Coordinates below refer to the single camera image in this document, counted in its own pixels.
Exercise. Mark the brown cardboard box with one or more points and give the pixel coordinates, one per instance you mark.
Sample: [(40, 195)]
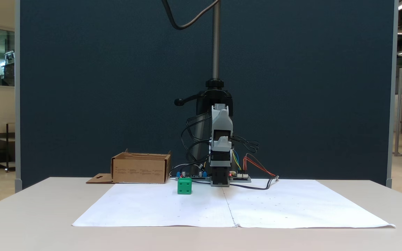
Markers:
[(138, 170)]

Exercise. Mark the blue circuit board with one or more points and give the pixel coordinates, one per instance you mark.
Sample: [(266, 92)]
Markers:
[(195, 177)]

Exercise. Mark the dark blue partition panel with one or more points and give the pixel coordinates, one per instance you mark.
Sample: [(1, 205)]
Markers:
[(117, 87)]

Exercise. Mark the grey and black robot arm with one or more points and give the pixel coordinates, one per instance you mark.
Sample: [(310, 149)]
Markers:
[(222, 118)]

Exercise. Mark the green dice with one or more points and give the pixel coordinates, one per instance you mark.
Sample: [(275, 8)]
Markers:
[(184, 186)]

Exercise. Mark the framed wall window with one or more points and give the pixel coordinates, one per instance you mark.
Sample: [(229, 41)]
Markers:
[(4, 52)]

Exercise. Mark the white paper sheet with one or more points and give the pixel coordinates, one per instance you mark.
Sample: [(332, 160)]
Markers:
[(291, 205), (159, 205)]

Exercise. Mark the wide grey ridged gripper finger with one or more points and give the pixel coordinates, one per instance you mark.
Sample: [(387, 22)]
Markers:
[(221, 145)]

